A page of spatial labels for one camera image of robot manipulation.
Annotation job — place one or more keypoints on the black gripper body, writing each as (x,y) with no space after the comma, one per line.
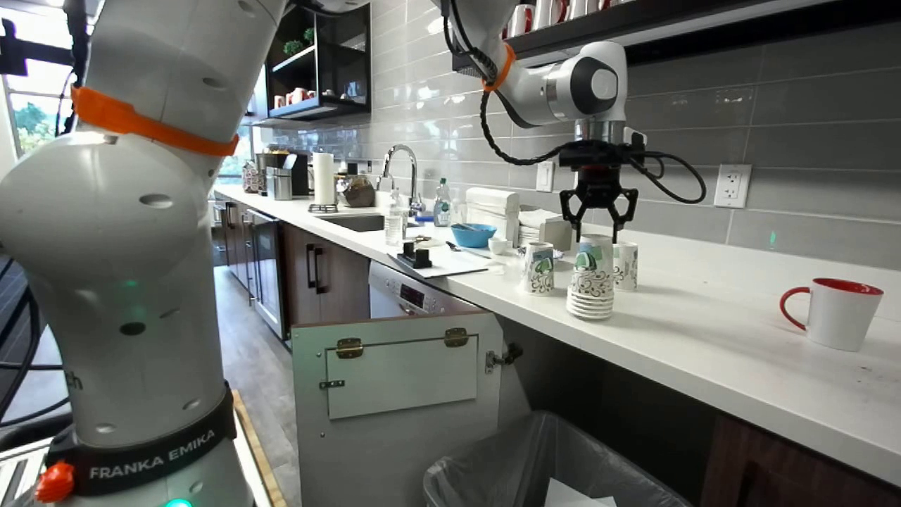
(602,168)

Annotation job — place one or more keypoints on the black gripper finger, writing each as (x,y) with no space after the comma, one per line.
(623,210)
(572,210)

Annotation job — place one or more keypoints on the patterned paper cup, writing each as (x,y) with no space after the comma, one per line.
(593,269)
(540,269)
(590,314)
(627,265)

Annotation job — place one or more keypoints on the white napkin stack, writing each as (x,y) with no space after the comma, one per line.
(513,230)

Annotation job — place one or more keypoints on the white paper towel stack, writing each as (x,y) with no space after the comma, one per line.
(488,197)

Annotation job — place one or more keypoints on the small white cup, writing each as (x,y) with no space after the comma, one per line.
(500,246)

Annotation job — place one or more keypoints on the clear container blue label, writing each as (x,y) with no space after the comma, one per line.
(444,206)

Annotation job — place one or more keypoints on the white cutting board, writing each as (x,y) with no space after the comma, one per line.
(451,265)

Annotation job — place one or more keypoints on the chrome faucet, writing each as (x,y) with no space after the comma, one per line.
(415,183)

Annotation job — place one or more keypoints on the black plastic holder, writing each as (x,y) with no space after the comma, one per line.
(415,253)

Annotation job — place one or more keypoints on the clear plastic water bottle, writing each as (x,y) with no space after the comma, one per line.
(395,221)

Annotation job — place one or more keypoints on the grey dishwasher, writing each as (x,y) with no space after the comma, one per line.
(412,294)

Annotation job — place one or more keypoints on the glass coffee pot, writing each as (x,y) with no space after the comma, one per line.
(355,187)

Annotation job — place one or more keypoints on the steel sink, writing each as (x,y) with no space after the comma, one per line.
(353,224)

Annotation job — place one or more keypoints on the white mug red inside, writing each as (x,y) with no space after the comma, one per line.
(840,314)

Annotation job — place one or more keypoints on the dark lower cabinets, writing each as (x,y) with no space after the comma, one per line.
(341,283)

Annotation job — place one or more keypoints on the white paper towel roll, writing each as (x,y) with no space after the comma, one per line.
(326,182)

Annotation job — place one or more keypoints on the grey trash bin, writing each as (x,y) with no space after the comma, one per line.
(526,459)

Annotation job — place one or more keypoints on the black open shelf unit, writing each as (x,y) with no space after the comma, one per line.
(320,107)

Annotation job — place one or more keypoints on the white paper in bin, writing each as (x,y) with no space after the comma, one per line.
(579,493)

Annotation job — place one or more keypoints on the black coffee machine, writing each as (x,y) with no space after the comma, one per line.
(286,173)

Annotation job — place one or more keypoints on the glass jar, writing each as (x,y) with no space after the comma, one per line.
(253,175)

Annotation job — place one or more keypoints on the dark brown cabinet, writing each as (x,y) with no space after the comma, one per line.
(799,480)

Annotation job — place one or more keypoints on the yellow floor strip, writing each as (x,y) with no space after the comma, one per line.
(257,451)

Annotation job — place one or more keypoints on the white wall outlet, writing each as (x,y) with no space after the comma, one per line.
(544,175)
(733,187)

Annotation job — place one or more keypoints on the black wall shelf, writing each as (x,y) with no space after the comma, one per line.
(714,32)

